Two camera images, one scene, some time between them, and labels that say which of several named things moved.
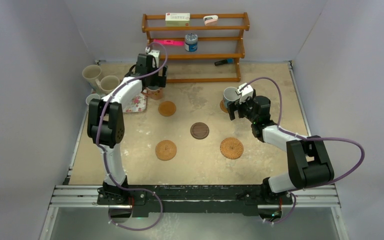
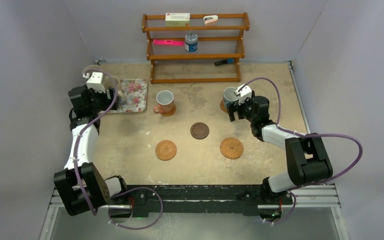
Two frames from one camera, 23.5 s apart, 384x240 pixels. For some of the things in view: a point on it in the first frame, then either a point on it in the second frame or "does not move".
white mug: (154, 92) to (165, 99)
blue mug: (230, 96) does not move
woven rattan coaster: (231, 148) does not move
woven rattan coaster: (165, 150) does not move
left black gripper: (159, 80) to (108, 102)
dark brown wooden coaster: (199, 130) does not move
